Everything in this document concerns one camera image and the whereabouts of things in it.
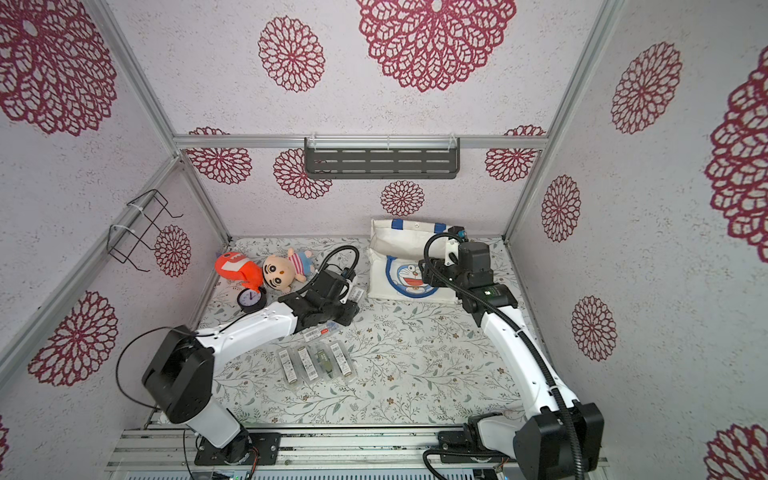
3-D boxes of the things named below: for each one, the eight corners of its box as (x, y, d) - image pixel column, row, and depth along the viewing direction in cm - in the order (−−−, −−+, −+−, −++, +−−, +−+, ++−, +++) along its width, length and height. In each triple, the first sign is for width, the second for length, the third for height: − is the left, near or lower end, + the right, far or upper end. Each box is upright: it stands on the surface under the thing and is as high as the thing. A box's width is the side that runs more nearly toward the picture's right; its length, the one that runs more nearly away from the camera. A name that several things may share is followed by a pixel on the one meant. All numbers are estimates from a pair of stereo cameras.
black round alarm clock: (237, 314, 101) (232, 308, 98) (244, 294, 106) (240, 288, 103) (261, 314, 101) (258, 308, 98) (267, 294, 106) (264, 288, 103)
